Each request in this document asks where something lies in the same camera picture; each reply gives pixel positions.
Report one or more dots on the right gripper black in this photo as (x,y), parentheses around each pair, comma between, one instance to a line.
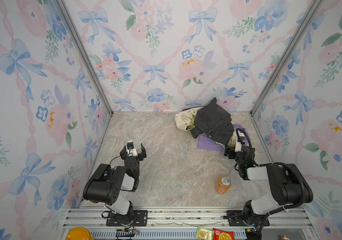
(232,151)

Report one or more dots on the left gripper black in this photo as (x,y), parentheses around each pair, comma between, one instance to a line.
(141,155)

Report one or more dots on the purple t-shirt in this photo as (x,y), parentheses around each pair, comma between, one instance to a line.
(205,143)

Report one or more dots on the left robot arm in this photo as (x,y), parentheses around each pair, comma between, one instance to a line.
(107,182)

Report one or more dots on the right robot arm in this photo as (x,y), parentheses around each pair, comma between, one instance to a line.
(288,189)

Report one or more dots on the cream green printed cloth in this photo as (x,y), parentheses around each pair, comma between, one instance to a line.
(185,120)

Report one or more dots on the orange soda can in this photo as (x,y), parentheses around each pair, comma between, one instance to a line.
(222,185)

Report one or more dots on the dark grey jeans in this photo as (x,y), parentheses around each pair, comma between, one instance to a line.
(215,122)

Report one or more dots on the red snack packet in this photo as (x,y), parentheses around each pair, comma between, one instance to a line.
(223,235)

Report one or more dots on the yellow-green snack packet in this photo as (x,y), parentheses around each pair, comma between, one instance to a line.
(204,234)

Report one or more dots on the yellow round lid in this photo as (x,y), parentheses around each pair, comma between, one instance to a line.
(79,233)

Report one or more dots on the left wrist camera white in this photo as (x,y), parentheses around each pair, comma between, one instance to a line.
(131,149)

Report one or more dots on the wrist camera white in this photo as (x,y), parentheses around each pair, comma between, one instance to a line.
(241,141)
(131,149)

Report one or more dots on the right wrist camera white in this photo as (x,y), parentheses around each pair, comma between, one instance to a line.
(241,141)

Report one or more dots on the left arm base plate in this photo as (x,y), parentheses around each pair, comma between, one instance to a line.
(136,218)

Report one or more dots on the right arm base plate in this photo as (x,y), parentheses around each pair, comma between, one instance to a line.
(237,218)

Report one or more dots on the aluminium mounting rail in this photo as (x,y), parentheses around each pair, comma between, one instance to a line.
(181,223)

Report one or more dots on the left corner aluminium post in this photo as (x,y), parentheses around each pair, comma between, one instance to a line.
(69,23)

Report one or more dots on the corner aluminium post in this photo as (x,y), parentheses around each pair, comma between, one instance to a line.
(69,23)
(309,16)

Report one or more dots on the right corner aluminium post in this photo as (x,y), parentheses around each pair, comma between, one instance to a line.
(309,16)

